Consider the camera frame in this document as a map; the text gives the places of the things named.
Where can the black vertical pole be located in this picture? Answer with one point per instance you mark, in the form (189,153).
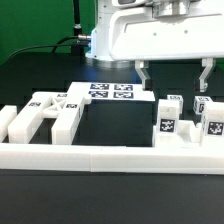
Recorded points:
(78,48)

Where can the white tag base sheet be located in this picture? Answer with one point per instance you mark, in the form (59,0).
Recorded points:
(111,91)

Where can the white tagged cube left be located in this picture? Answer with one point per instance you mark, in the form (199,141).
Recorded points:
(178,98)

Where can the white fence bar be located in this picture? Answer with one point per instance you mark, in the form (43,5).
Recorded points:
(111,159)
(7,114)

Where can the white left fence bar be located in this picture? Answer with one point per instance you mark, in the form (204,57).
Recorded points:
(7,114)

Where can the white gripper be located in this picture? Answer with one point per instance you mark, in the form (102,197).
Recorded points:
(135,34)

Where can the white front fence bar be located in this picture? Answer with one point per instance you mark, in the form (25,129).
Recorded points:
(111,159)

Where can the white tagged cube right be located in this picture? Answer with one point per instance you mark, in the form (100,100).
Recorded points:
(199,102)

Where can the white chair seat part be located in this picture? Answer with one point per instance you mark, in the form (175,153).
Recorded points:
(188,134)

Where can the white tagged cube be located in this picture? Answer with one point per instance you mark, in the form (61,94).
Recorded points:
(199,102)
(178,98)

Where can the white chair back frame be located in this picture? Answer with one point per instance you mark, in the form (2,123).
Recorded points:
(64,108)

